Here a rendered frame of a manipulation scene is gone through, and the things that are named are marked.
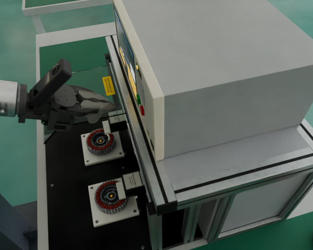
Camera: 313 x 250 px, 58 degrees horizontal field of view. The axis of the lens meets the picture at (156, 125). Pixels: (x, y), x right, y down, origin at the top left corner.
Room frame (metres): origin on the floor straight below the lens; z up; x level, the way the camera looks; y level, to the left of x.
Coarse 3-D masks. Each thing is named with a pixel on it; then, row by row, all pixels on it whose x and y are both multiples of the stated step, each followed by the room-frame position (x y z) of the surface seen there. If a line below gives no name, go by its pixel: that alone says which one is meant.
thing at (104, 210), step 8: (104, 184) 0.48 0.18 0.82; (112, 184) 0.48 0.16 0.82; (96, 192) 0.45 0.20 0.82; (104, 192) 0.46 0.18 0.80; (112, 192) 0.45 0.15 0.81; (96, 200) 0.42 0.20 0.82; (112, 200) 0.42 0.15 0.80; (120, 200) 0.41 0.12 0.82; (104, 208) 0.39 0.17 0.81; (112, 208) 0.39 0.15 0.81; (120, 208) 0.39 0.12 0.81
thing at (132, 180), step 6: (126, 174) 0.48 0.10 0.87; (132, 174) 0.48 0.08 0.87; (138, 174) 0.48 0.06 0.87; (126, 180) 0.46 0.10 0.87; (132, 180) 0.46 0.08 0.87; (138, 180) 0.46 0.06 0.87; (120, 186) 0.46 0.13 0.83; (126, 186) 0.44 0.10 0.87; (132, 186) 0.44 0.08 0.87; (138, 186) 0.44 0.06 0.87; (120, 192) 0.44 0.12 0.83; (126, 192) 0.42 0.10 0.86; (132, 192) 0.43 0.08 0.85; (138, 192) 0.43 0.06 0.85; (144, 192) 0.43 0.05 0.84; (120, 198) 0.42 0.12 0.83
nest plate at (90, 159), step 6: (84, 138) 0.71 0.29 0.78; (84, 144) 0.68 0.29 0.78; (96, 144) 0.67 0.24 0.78; (120, 144) 0.67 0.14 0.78; (84, 150) 0.65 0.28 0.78; (114, 150) 0.64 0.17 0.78; (120, 150) 0.64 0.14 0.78; (84, 156) 0.62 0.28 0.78; (90, 156) 0.62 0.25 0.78; (96, 156) 0.62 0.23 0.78; (102, 156) 0.62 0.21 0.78; (108, 156) 0.62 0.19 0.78; (114, 156) 0.61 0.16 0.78; (120, 156) 0.62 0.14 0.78; (84, 162) 0.59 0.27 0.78; (90, 162) 0.59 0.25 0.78; (96, 162) 0.59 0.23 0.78
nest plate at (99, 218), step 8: (96, 184) 0.50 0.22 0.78; (104, 200) 0.43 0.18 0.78; (128, 200) 0.43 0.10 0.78; (96, 208) 0.41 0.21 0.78; (128, 208) 0.40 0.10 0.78; (136, 208) 0.40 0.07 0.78; (96, 216) 0.38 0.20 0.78; (104, 216) 0.38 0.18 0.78; (112, 216) 0.38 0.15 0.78; (120, 216) 0.38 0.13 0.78; (128, 216) 0.38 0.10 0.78; (96, 224) 0.35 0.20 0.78; (104, 224) 0.36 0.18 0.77
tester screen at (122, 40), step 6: (120, 24) 0.68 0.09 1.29; (120, 30) 0.69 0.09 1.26; (120, 36) 0.71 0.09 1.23; (120, 42) 0.73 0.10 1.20; (126, 42) 0.61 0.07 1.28; (120, 48) 0.75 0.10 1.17; (126, 48) 0.62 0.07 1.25; (132, 54) 0.54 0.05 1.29; (126, 60) 0.65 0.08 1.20; (132, 60) 0.55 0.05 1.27; (126, 66) 0.67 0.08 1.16; (132, 66) 0.56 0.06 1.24
